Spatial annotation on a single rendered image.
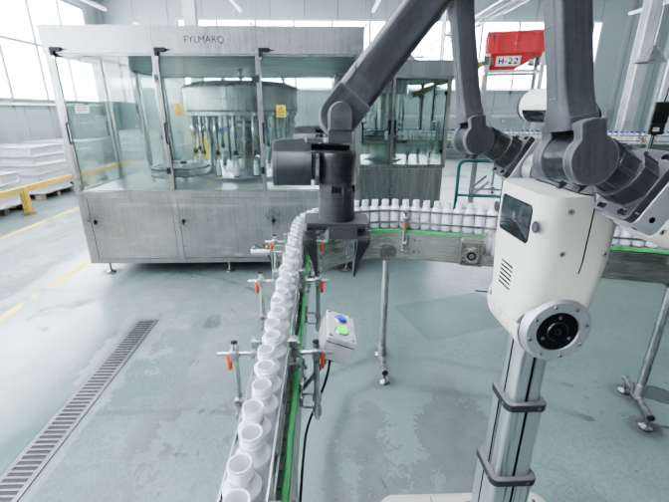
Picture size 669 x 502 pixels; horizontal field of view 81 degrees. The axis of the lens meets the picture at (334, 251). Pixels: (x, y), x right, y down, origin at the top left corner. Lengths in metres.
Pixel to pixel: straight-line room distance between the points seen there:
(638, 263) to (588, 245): 1.59
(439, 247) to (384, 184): 3.70
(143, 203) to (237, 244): 0.99
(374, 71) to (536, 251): 0.52
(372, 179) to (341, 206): 5.34
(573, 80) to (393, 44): 0.28
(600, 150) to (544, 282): 0.34
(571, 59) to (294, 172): 0.44
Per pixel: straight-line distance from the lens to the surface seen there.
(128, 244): 4.58
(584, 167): 0.71
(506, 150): 1.16
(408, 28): 0.63
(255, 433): 0.74
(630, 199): 0.79
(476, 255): 2.24
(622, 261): 2.52
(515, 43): 7.37
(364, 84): 0.60
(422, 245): 2.35
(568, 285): 0.99
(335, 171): 0.59
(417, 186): 6.08
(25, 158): 9.58
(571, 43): 0.73
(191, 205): 4.22
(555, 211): 0.90
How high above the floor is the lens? 1.66
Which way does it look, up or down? 20 degrees down
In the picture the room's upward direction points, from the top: straight up
